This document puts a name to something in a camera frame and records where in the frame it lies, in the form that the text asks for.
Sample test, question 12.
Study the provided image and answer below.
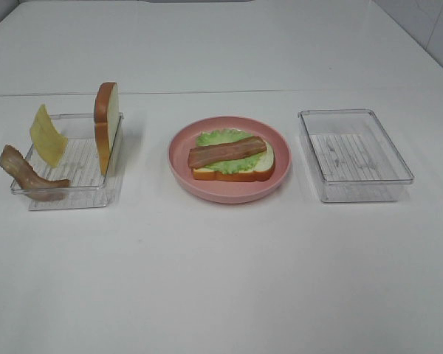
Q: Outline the left clear plastic tray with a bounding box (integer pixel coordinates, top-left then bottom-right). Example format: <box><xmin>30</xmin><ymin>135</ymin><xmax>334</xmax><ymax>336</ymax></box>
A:
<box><xmin>10</xmin><ymin>113</ymin><xmax>126</xmax><ymax>210</ymax></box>

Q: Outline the bacon strip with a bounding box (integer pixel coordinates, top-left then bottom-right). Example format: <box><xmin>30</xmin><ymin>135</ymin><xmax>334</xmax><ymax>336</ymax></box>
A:
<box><xmin>188</xmin><ymin>136</ymin><xmax>267</xmax><ymax>169</ymax></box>
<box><xmin>0</xmin><ymin>145</ymin><xmax>70</xmax><ymax>190</ymax></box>

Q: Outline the yellow cheese slice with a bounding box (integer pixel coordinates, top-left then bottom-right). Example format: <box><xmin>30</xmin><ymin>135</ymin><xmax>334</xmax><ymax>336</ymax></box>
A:
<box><xmin>30</xmin><ymin>104</ymin><xmax>68</xmax><ymax>168</ymax></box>

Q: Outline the bread slice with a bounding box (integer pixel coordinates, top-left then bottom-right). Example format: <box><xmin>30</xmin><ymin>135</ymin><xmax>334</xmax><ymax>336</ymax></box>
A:
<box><xmin>94</xmin><ymin>82</ymin><xmax>119</xmax><ymax>175</ymax></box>
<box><xmin>191</xmin><ymin>151</ymin><xmax>275</xmax><ymax>182</ymax></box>

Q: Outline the green lettuce leaf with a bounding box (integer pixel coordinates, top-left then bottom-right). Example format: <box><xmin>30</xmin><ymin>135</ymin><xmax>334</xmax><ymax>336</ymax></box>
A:
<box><xmin>194</xmin><ymin>128</ymin><xmax>274</xmax><ymax>175</ymax></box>

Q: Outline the pink round plate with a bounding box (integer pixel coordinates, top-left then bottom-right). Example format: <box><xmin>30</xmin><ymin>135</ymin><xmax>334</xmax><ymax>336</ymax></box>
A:
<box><xmin>168</xmin><ymin>116</ymin><xmax>292</xmax><ymax>204</ymax></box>

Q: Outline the clear plastic tray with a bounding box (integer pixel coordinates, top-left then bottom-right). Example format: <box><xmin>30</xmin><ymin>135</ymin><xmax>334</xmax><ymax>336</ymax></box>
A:
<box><xmin>298</xmin><ymin>109</ymin><xmax>414</xmax><ymax>203</ymax></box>
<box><xmin>10</xmin><ymin>113</ymin><xmax>126</xmax><ymax>210</ymax></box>

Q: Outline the right clear plastic tray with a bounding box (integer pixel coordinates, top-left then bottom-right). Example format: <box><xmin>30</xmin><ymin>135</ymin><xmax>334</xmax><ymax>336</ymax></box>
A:
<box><xmin>298</xmin><ymin>109</ymin><xmax>414</xmax><ymax>203</ymax></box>

